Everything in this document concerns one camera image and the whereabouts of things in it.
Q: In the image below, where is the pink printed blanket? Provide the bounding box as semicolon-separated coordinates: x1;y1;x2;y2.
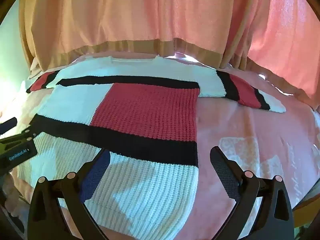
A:
0;52;320;240

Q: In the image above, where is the colour-block knit sweater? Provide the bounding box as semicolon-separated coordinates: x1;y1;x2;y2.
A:
17;55;287;238

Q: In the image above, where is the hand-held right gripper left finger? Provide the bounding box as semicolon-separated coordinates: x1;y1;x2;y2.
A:
27;148;112;240

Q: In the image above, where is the orange pink curtain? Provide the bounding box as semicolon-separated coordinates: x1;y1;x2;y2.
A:
19;0;320;108

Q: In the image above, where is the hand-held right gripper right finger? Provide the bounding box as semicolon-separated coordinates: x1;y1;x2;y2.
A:
210;146;294;240

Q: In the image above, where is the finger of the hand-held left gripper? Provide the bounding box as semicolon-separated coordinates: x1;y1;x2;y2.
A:
0;117;18;134
14;123;42;143

